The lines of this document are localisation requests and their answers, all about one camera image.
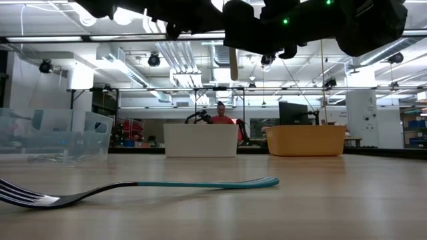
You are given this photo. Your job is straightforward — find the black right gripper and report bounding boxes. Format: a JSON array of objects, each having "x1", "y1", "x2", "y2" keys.
[{"x1": 222, "y1": 0, "x2": 338, "y2": 58}]

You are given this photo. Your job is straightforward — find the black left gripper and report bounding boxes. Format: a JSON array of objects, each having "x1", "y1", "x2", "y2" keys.
[{"x1": 146, "y1": 0, "x2": 224, "y2": 39}]

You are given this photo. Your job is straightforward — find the teal-handled fork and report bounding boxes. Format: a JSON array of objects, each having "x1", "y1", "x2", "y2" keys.
[{"x1": 0, "y1": 175, "x2": 280, "y2": 210}]

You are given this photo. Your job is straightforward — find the clear plastic bin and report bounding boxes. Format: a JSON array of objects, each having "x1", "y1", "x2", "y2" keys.
[{"x1": 0, "y1": 108, "x2": 115, "y2": 164}]

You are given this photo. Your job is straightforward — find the person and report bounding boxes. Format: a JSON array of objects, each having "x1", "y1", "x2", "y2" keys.
[{"x1": 209, "y1": 101, "x2": 245, "y2": 141}]

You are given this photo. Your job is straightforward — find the black computer monitor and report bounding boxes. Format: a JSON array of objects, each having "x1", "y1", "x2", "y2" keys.
[{"x1": 278, "y1": 101, "x2": 310, "y2": 127}]

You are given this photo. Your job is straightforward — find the black overhead rig bar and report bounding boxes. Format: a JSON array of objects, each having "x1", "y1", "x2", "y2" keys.
[{"x1": 0, "y1": 30, "x2": 427, "y2": 43}]

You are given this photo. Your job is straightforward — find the white plastic bin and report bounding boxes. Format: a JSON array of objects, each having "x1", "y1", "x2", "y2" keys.
[{"x1": 163, "y1": 123, "x2": 240, "y2": 158}]

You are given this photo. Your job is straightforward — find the yellow plastic bin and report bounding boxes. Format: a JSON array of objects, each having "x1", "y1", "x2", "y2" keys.
[{"x1": 266, "y1": 125, "x2": 347, "y2": 157}]

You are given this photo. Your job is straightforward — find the red storage crates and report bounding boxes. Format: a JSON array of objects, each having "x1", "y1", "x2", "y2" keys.
[{"x1": 115, "y1": 119, "x2": 146, "y2": 148}]

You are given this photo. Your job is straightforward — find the white round column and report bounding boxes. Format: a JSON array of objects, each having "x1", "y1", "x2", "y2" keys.
[{"x1": 345, "y1": 89, "x2": 380, "y2": 149}]

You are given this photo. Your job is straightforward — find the shelf with blue bins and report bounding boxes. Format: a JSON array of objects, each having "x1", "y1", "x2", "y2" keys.
[{"x1": 400, "y1": 106, "x2": 427, "y2": 149}]

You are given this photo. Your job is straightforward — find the silver ventilation duct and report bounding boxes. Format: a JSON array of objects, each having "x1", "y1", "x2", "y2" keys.
[
  {"x1": 209, "y1": 43, "x2": 251, "y2": 105},
  {"x1": 358, "y1": 36, "x2": 427, "y2": 67}
]

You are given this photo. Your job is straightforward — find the black background station frame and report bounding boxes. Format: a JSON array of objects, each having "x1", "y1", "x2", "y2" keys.
[{"x1": 66, "y1": 85, "x2": 248, "y2": 126}]

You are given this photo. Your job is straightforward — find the white air duct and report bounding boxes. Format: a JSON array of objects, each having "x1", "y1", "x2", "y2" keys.
[{"x1": 95, "y1": 43, "x2": 173, "y2": 104}]

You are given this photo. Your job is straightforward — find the black aluminium table frame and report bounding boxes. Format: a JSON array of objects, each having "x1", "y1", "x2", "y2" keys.
[{"x1": 108, "y1": 146, "x2": 427, "y2": 160}]

